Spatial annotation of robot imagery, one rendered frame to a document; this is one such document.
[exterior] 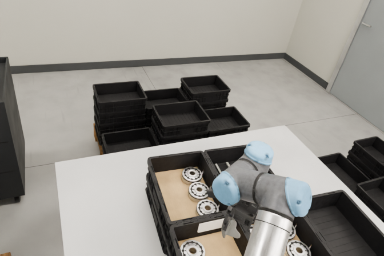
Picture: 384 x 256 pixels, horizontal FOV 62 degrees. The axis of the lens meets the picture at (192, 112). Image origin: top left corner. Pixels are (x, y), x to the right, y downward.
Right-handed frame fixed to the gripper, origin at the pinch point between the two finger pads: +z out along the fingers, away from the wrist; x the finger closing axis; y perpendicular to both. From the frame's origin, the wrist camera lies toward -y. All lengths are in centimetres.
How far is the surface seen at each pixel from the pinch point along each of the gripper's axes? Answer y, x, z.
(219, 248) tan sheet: -2.9, 13.7, 31.9
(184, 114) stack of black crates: -91, 129, 66
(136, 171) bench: -66, 36, 45
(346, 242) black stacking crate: 42, 52, 32
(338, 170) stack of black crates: 38, 181, 88
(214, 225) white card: -9.0, 18.2, 26.3
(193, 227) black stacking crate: -15.3, 10.6, 24.6
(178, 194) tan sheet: -33, 27, 32
